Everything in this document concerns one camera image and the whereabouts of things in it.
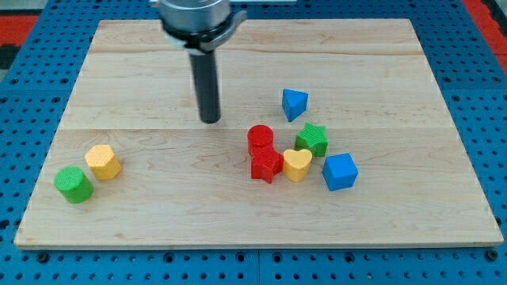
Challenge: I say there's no yellow hexagon block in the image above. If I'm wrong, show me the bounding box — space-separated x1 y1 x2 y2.
85 145 122 181

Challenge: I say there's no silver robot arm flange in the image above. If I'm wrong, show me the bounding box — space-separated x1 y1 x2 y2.
150 0 247 55

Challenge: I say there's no green star block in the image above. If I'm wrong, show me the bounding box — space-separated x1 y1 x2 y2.
295 122 329 157

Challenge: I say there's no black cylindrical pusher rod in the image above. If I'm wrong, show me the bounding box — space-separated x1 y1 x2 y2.
190 51 221 124

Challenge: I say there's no green cylinder block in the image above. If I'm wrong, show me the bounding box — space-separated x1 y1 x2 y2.
54 165 93 203

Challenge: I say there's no blue triangle block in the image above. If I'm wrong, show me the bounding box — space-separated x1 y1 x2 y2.
282 89 309 122

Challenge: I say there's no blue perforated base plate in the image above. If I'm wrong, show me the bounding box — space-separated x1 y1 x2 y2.
1 0 506 284

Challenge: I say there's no red cylinder block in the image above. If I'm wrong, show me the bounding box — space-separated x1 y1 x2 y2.
247 124 274 155

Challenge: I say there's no blue cube block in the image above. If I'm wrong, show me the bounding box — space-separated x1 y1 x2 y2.
322 153 359 191

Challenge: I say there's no yellow heart block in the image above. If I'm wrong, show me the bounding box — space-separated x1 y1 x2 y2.
282 149 313 182

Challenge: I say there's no wooden board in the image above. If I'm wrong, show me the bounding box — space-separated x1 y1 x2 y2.
14 19 504 250

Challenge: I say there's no red star block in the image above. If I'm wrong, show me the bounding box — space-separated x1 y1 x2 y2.
250 146 284 184

